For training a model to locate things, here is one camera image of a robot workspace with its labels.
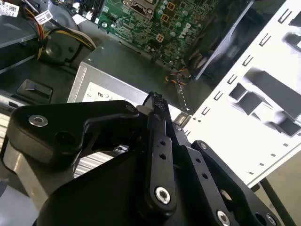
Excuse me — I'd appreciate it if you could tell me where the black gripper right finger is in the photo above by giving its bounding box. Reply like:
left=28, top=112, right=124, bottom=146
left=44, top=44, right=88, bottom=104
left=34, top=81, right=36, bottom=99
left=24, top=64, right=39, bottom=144
left=171, top=121, right=283, bottom=226

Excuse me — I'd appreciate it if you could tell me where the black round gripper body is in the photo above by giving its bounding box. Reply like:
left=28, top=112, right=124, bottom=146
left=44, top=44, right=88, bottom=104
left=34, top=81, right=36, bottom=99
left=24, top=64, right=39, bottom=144
left=36, top=148, right=212, bottom=226

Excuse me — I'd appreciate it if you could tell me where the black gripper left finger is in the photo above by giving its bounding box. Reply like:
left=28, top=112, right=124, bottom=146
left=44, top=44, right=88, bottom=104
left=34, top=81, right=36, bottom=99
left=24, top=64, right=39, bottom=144
left=1, top=91, right=177, bottom=213

